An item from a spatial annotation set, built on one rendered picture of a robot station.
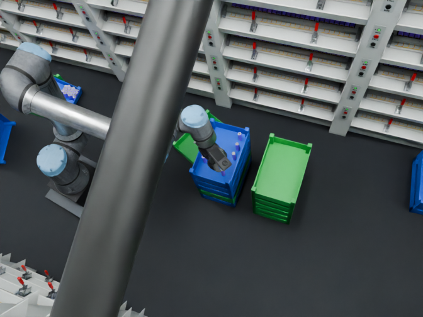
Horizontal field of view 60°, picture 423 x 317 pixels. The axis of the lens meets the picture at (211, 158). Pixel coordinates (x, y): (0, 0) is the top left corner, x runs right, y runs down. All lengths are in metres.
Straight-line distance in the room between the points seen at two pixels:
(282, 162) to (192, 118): 0.61
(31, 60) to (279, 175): 1.14
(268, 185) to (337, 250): 0.53
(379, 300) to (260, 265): 0.58
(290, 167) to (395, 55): 0.64
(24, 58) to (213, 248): 1.26
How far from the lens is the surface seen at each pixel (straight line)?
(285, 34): 1.69
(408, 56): 1.70
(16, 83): 1.48
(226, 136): 1.85
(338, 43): 1.68
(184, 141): 2.24
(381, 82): 1.84
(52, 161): 1.95
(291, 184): 1.75
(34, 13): 2.48
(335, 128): 2.19
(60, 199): 2.30
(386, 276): 2.07
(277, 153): 1.80
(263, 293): 1.97
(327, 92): 1.98
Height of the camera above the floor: 1.97
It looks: 65 degrees down
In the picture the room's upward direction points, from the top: 18 degrees counter-clockwise
